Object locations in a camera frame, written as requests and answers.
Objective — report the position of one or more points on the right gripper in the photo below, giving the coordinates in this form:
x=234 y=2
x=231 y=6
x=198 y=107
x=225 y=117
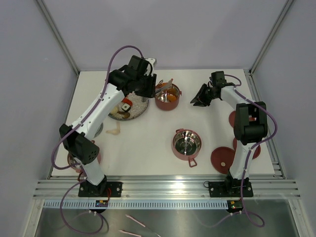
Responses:
x=204 y=87

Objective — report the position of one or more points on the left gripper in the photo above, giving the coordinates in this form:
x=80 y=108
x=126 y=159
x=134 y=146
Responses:
x=150 y=91

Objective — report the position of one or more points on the metal tongs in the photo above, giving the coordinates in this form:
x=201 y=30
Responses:
x=161 y=82

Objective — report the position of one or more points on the dark red lunch container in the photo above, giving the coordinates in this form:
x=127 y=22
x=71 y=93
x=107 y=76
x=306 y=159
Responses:
x=168 y=106

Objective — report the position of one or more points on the orange fried chicken piece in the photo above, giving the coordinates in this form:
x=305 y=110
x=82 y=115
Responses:
x=169 y=97

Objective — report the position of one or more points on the sushi roll piece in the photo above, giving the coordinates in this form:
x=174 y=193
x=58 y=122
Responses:
x=125 y=107

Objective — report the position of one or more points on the pink lunch container with handle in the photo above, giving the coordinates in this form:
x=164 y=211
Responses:
x=186 y=145

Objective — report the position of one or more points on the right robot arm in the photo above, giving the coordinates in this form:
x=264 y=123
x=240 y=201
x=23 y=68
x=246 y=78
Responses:
x=250 y=127

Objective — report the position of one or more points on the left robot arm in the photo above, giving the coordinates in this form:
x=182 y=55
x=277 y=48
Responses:
x=77 y=138

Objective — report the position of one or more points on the pink lunch container left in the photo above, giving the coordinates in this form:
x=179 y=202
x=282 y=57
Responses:
x=71 y=161

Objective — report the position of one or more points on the speckled ceramic plate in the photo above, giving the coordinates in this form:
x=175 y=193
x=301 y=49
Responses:
x=138 y=107

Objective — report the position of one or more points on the red sausage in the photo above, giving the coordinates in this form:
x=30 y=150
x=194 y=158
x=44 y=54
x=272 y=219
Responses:
x=127 y=101

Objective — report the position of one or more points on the brown shrimp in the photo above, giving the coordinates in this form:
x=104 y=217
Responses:
x=123 y=115

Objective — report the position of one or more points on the dark red lid back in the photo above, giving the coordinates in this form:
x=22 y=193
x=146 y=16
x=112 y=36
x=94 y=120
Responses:
x=232 y=115

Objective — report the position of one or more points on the dark red lid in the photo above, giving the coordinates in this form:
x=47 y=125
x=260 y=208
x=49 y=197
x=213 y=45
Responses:
x=222 y=159
x=257 y=151
x=232 y=115

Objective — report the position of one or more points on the white steamed bun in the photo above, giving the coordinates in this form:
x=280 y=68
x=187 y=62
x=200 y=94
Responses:
x=114 y=110

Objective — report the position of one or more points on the grey glass pot lid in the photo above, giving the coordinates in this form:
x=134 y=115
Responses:
x=99 y=130

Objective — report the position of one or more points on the dark red lid front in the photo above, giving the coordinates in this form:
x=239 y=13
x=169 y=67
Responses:
x=222 y=159

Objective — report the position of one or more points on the dark red lid middle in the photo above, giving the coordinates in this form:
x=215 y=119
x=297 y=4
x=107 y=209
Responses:
x=257 y=151

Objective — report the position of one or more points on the pink stick upper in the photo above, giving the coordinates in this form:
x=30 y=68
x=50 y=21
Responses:
x=135 y=220

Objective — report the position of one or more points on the pink stick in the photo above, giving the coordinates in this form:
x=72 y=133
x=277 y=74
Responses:
x=135 y=220
x=129 y=233

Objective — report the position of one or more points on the pink stick lower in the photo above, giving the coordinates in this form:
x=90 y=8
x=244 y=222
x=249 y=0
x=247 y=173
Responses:
x=129 y=233

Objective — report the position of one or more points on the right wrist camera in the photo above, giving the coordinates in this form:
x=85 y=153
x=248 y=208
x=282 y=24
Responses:
x=218 y=78

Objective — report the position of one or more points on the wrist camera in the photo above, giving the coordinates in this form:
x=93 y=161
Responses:
x=144 y=66
x=218 y=78

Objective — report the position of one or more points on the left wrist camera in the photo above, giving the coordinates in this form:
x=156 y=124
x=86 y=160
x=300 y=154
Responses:
x=144 y=66

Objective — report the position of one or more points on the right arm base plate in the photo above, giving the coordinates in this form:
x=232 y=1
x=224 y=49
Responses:
x=220 y=190

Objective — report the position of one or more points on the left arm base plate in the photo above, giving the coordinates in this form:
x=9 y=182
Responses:
x=116 y=188

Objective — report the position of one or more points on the white slotted cable duct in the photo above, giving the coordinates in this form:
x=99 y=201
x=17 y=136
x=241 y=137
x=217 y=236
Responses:
x=137 y=204

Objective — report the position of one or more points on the right aluminium post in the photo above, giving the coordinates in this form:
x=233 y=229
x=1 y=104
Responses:
x=271 y=35

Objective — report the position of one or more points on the aluminium post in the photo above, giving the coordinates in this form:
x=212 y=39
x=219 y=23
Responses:
x=57 y=35
x=271 y=35

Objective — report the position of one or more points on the left aluminium post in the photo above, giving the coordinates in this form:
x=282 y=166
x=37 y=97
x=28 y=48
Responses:
x=57 y=35

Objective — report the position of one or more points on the aluminium front rail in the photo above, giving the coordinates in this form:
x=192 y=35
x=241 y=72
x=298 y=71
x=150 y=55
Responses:
x=168 y=187

